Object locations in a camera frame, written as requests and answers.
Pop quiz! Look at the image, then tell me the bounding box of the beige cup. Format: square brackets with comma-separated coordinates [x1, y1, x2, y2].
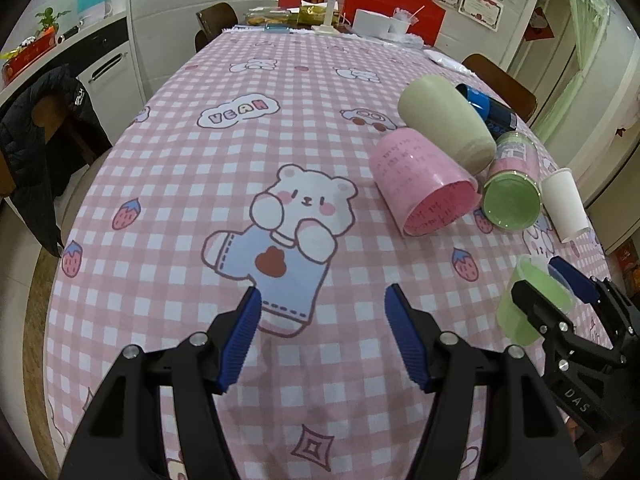
[397, 74, 497, 173]

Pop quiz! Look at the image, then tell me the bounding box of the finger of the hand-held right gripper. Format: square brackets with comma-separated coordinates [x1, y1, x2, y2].
[510, 280, 574, 347]
[548, 257, 640, 362]

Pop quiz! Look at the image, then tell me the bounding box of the pink printed cup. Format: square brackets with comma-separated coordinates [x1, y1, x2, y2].
[369, 127, 480, 237]

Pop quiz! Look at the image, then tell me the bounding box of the red tray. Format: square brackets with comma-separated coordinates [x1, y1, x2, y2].
[0, 29, 57, 84]

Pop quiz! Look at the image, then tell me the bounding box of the blue cup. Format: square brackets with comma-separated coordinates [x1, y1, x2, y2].
[455, 82, 518, 142]

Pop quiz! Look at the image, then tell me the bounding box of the white plastic bag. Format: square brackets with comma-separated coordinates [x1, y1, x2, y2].
[424, 48, 474, 79]

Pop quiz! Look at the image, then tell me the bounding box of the white paper cup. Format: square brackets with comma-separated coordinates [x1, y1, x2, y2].
[540, 167, 592, 245]

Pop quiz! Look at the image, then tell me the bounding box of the black jacket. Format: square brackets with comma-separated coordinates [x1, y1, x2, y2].
[0, 64, 114, 257]

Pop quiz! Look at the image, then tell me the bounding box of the yellow green packet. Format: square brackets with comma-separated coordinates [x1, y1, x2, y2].
[297, 3, 342, 29]

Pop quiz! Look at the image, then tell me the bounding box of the red bag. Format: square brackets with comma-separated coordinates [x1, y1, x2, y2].
[344, 0, 447, 49]

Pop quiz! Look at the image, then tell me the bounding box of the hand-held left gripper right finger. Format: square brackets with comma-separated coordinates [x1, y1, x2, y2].
[384, 282, 576, 480]

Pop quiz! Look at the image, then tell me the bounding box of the potted plant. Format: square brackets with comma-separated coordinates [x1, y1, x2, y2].
[34, 7, 72, 42]

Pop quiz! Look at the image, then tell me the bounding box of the green curtain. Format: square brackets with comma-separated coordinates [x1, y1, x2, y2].
[531, 0, 615, 128]

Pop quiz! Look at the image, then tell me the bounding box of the pink checked bear tablecloth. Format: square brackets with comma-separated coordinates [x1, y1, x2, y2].
[42, 25, 615, 480]

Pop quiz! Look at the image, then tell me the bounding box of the green cup with label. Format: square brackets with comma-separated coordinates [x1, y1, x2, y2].
[481, 131, 543, 232]

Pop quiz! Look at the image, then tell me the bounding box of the red door ornament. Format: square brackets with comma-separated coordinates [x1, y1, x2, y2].
[524, 7, 557, 42]

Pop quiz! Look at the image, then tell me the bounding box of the wooden chair with jacket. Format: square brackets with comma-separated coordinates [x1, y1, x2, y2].
[30, 91, 103, 167]

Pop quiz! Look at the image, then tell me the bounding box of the white cup with straw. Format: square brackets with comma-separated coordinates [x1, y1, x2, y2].
[390, 5, 427, 37]

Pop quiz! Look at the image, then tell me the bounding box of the small light green cup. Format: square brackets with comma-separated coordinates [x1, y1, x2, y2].
[496, 254, 574, 346]

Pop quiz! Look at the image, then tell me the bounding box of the white cabinet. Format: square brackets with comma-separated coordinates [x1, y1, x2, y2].
[0, 10, 147, 126]

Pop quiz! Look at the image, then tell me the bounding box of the teal appliance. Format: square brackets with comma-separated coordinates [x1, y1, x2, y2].
[77, 0, 114, 24]

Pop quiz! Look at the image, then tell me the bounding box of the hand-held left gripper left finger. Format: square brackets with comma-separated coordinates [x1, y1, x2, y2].
[59, 286, 263, 480]

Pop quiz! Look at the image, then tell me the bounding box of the dark brown chair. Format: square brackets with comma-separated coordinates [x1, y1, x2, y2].
[194, 2, 239, 54]

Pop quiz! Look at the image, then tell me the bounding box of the brown wooden chair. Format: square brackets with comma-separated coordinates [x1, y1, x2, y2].
[461, 53, 539, 122]

